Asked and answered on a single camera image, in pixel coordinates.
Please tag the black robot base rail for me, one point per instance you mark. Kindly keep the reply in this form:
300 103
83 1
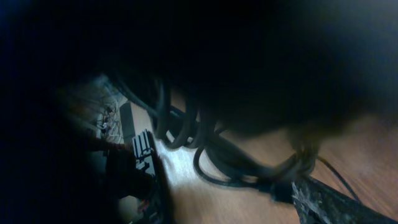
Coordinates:
137 133

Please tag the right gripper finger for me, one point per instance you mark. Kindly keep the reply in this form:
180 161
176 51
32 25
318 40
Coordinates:
315 202

